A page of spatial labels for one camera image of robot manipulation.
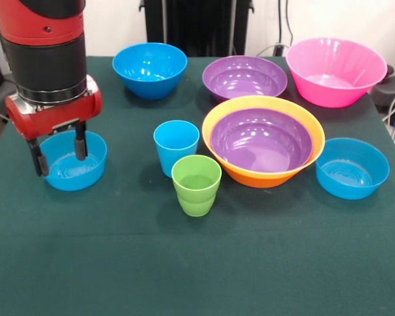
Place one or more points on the pink plastic bowl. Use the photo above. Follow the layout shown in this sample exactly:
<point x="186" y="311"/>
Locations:
<point x="335" y="79"/>

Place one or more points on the shallow blue plastic bowl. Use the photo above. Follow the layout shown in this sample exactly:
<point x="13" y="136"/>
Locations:
<point x="352" y="171"/>
<point x="72" y="177"/>

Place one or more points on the deep blue plastic bowl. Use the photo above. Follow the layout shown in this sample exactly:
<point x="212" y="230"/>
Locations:
<point x="149" y="72"/>

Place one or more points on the light blue plastic cup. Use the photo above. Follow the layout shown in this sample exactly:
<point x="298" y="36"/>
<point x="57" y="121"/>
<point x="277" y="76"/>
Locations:
<point x="176" y="151"/>

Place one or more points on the dark green tablecloth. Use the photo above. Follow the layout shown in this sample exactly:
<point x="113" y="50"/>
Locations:
<point x="197" y="263"/>

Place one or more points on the orange plastic bowl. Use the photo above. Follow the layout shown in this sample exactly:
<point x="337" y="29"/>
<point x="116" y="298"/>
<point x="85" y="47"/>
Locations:
<point x="260" y="179"/>

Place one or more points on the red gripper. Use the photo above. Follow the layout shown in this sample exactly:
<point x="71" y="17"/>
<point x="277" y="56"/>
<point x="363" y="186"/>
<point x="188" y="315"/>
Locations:
<point x="52" y="116"/>

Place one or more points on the black power plug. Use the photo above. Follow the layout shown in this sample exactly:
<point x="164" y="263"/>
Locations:
<point x="278" y="50"/>

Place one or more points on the green plastic cup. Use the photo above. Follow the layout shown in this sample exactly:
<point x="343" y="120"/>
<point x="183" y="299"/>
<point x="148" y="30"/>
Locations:
<point x="195" y="187"/>

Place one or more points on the purple plastic bowl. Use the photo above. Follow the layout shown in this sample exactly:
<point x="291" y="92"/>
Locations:
<point x="243" y="79"/>
<point x="261" y="145"/>

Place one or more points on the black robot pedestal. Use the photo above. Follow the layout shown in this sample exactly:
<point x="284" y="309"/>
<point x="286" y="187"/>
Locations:
<point x="197" y="26"/>

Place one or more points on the black rounded equipment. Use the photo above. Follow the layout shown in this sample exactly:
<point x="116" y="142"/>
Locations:
<point x="393" y="89"/>

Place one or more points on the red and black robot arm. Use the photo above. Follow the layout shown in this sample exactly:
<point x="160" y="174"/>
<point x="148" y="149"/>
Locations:
<point x="46" y="49"/>

